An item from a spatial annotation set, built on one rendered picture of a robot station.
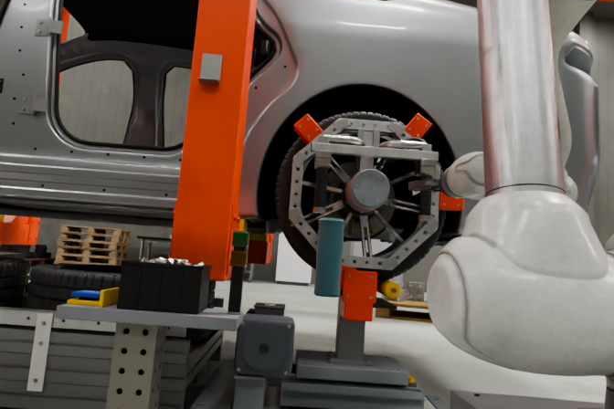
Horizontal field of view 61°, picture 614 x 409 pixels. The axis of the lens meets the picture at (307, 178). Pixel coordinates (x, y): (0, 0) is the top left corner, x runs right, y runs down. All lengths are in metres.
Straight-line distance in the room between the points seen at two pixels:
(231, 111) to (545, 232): 1.09
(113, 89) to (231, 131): 10.67
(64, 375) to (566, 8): 1.56
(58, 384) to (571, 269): 1.45
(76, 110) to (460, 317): 11.86
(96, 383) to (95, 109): 10.67
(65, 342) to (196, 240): 0.49
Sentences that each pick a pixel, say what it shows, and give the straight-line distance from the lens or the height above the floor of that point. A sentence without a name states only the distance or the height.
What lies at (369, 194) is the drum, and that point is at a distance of 1.76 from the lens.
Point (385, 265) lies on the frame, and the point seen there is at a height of 0.60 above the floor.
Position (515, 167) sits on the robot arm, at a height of 0.74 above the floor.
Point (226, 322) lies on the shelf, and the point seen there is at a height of 0.44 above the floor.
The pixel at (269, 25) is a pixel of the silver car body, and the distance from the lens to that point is 2.26.
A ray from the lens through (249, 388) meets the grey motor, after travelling 1.77.
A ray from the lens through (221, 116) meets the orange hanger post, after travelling 1.57.
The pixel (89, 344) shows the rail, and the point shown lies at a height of 0.31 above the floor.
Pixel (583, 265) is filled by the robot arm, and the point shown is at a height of 0.63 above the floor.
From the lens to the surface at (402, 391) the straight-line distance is 1.99.
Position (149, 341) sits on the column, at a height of 0.38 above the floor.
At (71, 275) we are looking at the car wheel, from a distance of 1.85.
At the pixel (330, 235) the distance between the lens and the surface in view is 1.75.
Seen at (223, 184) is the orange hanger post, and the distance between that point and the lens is 1.53.
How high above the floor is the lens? 0.61
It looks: 8 degrees up
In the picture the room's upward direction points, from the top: 4 degrees clockwise
